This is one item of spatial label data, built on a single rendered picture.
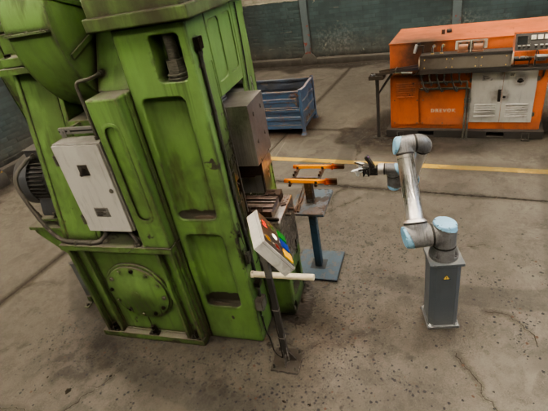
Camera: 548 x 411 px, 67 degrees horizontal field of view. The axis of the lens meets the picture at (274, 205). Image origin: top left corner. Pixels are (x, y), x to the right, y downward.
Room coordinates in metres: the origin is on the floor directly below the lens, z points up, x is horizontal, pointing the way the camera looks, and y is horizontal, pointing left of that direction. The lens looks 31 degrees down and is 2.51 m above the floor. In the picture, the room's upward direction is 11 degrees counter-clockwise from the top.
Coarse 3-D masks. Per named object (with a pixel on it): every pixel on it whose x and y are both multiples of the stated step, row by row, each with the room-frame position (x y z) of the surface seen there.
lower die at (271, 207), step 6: (246, 198) 2.68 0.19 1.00; (252, 198) 2.67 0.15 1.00; (258, 198) 2.65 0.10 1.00; (264, 198) 2.63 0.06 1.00; (270, 198) 2.62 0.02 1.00; (276, 198) 2.62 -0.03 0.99; (252, 204) 2.60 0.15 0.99; (258, 204) 2.59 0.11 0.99; (264, 204) 2.57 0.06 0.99; (270, 204) 2.56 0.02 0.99; (276, 204) 2.60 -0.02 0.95; (252, 210) 2.53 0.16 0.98; (258, 210) 2.52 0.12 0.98; (264, 210) 2.50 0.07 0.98; (270, 210) 2.49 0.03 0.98; (264, 216) 2.48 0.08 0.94; (270, 216) 2.47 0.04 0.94
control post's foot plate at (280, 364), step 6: (276, 348) 2.13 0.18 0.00; (288, 348) 2.10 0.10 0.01; (288, 354) 2.00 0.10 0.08; (294, 354) 2.04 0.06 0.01; (300, 354) 2.03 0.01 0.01; (276, 360) 2.01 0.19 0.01; (282, 360) 2.01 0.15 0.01; (294, 360) 1.98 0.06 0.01; (300, 360) 1.98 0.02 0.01; (276, 366) 1.96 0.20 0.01; (282, 366) 1.96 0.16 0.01; (288, 366) 1.95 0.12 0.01; (294, 366) 1.92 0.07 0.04; (300, 366) 1.94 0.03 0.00; (282, 372) 1.92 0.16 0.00; (288, 372) 1.90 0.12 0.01; (294, 372) 1.89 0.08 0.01
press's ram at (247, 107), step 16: (240, 96) 2.63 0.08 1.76; (256, 96) 2.60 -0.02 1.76; (240, 112) 2.44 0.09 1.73; (256, 112) 2.55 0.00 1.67; (240, 128) 2.44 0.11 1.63; (256, 128) 2.50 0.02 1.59; (240, 144) 2.45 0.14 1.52; (256, 144) 2.45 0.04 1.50; (240, 160) 2.46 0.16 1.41; (256, 160) 2.42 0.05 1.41
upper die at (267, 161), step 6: (270, 156) 2.65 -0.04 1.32; (264, 162) 2.52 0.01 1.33; (270, 162) 2.62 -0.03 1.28; (240, 168) 2.52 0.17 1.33; (246, 168) 2.50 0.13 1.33; (252, 168) 2.49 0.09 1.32; (258, 168) 2.48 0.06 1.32; (264, 168) 2.50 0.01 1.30; (246, 174) 2.51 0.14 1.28; (252, 174) 2.49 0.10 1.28; (258, 174) 2.48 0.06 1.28
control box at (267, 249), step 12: (252, 216) 2.13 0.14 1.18; (252, 228) 2.02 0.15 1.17; (264, 228) 2.00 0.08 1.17; (252, 240) 1.92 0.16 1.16; (264, 240) 1.84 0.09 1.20; (276, 240) 1.99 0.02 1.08; (264, 252) 1.84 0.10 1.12; (276, 252) 1.84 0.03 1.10; (276, 264) 1.84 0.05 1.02; (288, 264) 1.84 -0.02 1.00
